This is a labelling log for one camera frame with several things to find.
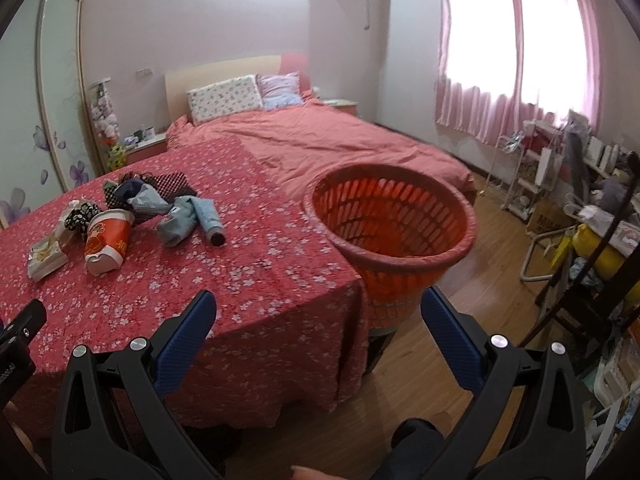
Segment white wrapper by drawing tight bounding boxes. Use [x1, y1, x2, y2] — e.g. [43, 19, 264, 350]
[27, 231, 68, 282]

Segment black white patterned cloth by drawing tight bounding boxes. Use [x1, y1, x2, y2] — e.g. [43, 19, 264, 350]
[64, 202, 103, 240]

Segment red paper noodle cup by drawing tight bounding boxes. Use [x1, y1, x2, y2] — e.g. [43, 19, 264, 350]
[85, 209, 134, 276]

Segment navy blue cloth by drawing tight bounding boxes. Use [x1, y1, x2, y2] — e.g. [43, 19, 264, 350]
[103, 178, 145, 211]

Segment light blue cloth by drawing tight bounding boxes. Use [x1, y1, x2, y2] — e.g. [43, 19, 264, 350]
[127, 183, 226, 247]

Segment black mesh net bag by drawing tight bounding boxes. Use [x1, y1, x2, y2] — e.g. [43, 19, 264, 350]
[118, 171, 198, 202]

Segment person left hand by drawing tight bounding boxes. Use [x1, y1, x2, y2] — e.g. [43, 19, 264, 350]
[3, 401, 35, 456]

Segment red floral tablecloth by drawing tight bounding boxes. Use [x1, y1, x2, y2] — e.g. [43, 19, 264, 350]
[1, 138, 368, 436]

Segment sliding wardrobe floral doors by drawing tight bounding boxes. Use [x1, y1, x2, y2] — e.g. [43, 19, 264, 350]
[1, 0, 103, 228]

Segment yellow bag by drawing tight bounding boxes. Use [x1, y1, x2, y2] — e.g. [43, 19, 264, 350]
[572, 223, 640, 281]

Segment stuffed toy stack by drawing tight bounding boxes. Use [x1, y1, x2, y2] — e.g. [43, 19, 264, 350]
[89, 78, 127, 171]

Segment pink left nightstand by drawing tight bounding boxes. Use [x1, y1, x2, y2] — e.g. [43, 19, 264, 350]
[126, 133, 167, 165]

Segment orange plastic laundry basket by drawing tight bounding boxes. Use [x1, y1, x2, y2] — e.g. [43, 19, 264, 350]
[303, 164, 477, 335]

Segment beige bed headboard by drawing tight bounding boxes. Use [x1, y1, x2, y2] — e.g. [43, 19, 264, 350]
[165, 55, 282, 122]

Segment white floral pillow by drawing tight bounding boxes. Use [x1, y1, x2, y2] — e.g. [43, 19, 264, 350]
[186, 75, 262, 125]

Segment pink bed duvet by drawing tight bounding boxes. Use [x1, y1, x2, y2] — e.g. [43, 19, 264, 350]
[166, 96, 476, 203]

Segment pink striped pillow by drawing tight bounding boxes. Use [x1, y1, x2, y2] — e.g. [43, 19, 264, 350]
[256, 72, 304, 110]

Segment right nightstand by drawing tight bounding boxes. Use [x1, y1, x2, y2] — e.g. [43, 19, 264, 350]
[321, 99, 358, 117]

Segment pink window curtain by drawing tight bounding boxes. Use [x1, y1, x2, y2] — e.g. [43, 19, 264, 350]
[435, 0, 601, 144]

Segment white wire rack shelf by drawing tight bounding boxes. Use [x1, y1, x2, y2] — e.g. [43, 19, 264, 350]
[480, 130, 542, 222]

